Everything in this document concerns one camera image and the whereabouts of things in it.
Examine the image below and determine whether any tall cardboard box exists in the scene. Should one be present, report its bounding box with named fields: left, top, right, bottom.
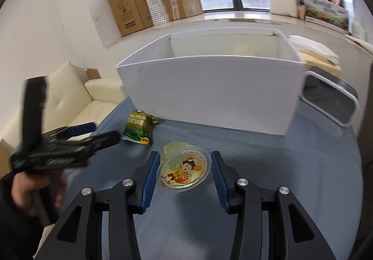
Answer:
left=106, top=0, right=154, bottom=37

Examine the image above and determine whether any small cartoon figure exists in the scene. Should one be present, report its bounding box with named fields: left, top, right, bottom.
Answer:
left=295, top=0, right=308, bottom=19

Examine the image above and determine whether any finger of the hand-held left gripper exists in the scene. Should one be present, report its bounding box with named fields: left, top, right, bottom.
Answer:
left=79, top=131, right=121, bottom=153
left=48, top=122, right=97, bottom=140

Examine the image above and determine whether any cream cushion in plastic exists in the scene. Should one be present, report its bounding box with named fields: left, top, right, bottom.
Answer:
left=288, top=34, right=342, bottom=75

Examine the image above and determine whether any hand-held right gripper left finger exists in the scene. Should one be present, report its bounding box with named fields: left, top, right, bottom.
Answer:
left=35, top=151, right=161, bottom=260

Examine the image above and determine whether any green snack packet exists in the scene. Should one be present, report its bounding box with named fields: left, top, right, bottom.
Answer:
left=122, top=110, right=159, bottom=145

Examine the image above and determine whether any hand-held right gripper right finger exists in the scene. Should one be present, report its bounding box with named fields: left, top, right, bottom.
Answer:
left=211, top=151, right=337, bottom=260

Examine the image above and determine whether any white paper sheet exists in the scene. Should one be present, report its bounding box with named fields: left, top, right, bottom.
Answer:
left=350, top=36, right=373, bottom=54

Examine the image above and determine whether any white storage box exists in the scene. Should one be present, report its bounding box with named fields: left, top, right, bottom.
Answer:
left=116, top=28, right=306, bottom=136

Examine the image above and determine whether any jelly cup with cartoon lid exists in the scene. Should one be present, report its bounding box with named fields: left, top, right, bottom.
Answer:
left=156, top=141, right=212, bottom=193

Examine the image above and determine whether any cream sofa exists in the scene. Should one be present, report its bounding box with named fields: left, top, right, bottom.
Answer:
left=0, top=61, right=129, bottom=161

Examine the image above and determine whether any black chair with white frame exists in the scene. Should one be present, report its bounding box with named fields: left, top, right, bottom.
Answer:
left=300, top=66, right=359, bottom=129

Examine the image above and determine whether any printed flat box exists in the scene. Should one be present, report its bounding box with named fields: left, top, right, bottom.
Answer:
left=304, top=0, right=350, bottom=30

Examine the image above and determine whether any open cardboard box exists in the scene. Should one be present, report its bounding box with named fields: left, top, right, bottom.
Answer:
left=159, top=0, right=204, bottom=21

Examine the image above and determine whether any person's left hand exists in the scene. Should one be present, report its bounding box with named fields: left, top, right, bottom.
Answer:
left=11, top=171, right=69, bottom=217

